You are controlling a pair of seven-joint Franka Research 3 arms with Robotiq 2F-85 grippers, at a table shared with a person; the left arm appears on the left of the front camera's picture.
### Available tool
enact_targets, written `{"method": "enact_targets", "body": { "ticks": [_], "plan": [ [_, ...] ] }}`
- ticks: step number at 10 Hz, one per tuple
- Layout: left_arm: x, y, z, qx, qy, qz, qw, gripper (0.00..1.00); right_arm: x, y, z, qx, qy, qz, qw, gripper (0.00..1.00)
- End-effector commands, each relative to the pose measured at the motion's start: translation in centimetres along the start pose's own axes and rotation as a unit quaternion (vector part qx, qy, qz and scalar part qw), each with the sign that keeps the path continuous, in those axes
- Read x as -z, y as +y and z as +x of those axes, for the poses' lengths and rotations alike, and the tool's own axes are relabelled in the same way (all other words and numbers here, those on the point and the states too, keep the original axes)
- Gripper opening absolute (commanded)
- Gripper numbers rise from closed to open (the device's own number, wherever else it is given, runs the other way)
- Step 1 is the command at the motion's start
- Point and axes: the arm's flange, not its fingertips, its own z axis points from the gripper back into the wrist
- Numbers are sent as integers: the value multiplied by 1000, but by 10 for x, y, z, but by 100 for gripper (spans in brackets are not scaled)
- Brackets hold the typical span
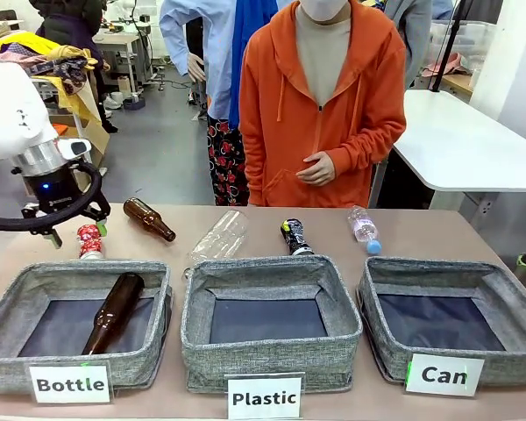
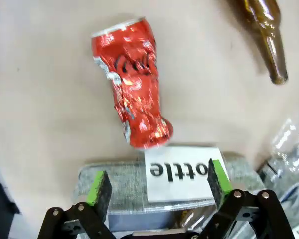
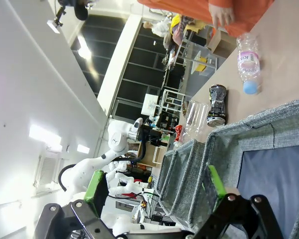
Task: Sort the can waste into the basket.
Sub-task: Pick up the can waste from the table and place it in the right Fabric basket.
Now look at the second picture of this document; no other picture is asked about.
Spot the grey felt basket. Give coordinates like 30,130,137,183
73,152,266,231

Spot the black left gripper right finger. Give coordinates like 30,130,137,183
198,157,294,239

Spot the white bottle label card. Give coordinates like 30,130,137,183
144,146,230,203

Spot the black fabric object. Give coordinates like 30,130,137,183
0,169,22,239

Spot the clear plastic bottle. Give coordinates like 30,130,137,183
256,106,299,185

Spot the crushed red cola can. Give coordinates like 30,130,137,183
91,16,174,150

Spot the brown bottle inside basket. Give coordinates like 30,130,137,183
173,205,216,231

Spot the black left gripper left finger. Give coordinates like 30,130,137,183
37,170,115,239

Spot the brown glass bottle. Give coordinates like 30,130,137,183
226,0,289,85

